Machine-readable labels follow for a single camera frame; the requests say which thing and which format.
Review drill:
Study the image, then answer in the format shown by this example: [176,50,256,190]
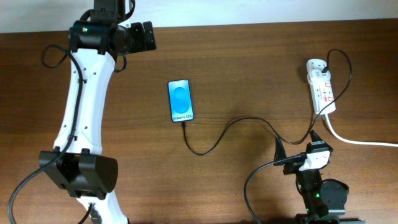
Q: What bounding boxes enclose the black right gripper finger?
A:
[310,130,324,144]
[274,136,287,166]

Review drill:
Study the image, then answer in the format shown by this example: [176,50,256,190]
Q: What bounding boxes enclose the black USB charger cable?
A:
[181,49,353,157]

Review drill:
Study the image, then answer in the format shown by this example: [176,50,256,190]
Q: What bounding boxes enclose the blue Samsung Galaxy smartphone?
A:
[168,80,194,123]

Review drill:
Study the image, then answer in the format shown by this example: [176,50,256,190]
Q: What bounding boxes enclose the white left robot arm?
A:
[39,0,156,223]

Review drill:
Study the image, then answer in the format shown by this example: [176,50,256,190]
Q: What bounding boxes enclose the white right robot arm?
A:
[274,130,365,223]

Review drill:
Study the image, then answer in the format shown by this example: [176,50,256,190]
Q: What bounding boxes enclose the white power strip socket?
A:
[306,59,336,115]

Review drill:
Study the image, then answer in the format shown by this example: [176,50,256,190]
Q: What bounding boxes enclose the white charger plug adapter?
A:
[308,69,331,84]

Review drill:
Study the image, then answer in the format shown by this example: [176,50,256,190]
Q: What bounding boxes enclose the white power strip cord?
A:
[322,113,398,148]

